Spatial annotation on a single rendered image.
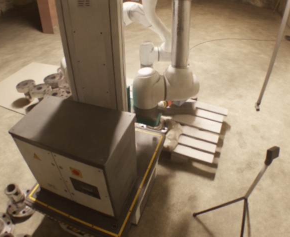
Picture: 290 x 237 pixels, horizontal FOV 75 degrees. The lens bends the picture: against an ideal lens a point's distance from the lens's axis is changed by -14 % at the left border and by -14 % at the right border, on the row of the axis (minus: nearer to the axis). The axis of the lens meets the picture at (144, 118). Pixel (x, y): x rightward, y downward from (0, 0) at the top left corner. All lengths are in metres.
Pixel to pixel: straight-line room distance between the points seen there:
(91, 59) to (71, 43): 0.14
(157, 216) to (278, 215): 0.97
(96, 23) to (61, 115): 0.48
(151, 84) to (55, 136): 0.57
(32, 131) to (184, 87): 0.83
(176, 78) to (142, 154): 0.62
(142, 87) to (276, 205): 1.43
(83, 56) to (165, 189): 1.17
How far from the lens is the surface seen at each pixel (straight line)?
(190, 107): 2.17
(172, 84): 1.23
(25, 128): 1.13
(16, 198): 1.75
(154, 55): 1.48
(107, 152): 0.88
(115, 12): 0.98
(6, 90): 3.54
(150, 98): 1.24
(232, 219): 1.75
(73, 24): 1.12
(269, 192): 2.01
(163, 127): 1.95
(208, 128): 2.10
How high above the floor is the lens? 1.49
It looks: 39 degrees down
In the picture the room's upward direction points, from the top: straight up
